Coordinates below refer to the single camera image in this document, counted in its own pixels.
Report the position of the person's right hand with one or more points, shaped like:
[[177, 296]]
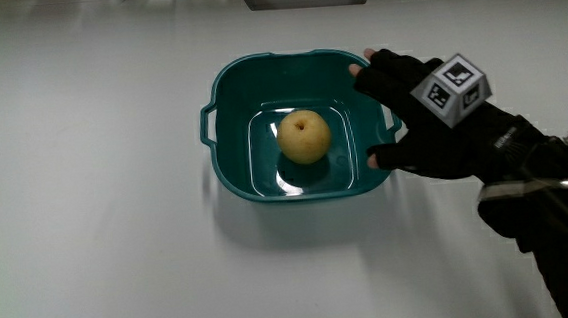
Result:
[[438, 138]]

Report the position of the yellow pear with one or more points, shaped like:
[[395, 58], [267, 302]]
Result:
[[303, 136]]

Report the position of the teal plastic basin plate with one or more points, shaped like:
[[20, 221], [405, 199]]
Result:
[[240, 112]]

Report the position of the person's right forearm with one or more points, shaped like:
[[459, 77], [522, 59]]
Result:
[[566, 254]]

